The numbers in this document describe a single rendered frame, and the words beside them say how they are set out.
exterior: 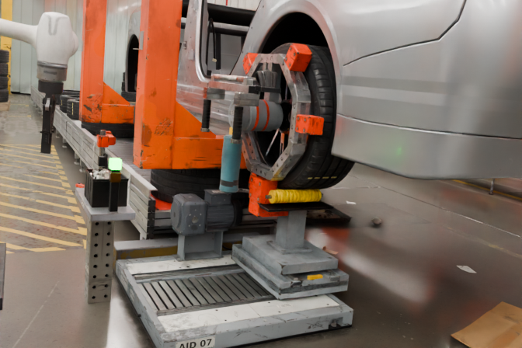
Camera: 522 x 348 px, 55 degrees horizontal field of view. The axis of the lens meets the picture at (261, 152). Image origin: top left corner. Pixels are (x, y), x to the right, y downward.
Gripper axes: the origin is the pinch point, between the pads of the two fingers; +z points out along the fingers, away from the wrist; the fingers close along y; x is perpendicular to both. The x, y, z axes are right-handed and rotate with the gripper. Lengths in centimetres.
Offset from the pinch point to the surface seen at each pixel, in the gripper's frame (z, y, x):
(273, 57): -39, -37, 83
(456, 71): -43, 48, 113
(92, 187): 21.6, -24.9, 15.3
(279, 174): 10, -25, 91
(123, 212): 28.9, -18.7, 27.4
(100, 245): 50, -35, 20
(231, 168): 13, -43, 74
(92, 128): 61, -364, 3
